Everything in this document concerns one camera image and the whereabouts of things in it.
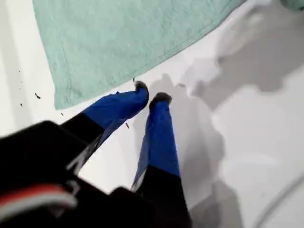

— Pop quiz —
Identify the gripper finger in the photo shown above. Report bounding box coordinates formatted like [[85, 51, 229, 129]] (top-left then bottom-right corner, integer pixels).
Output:
[[59, 79, 150, 164], [131, 92, 190, 212]]

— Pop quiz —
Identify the pale green T-shirt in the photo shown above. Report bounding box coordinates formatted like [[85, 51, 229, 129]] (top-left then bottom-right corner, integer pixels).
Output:
[[32, 0, 304, 111]]

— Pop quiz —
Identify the red white gripper wire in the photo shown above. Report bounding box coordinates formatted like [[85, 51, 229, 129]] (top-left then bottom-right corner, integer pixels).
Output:
[[0, 184, 78, 216]]

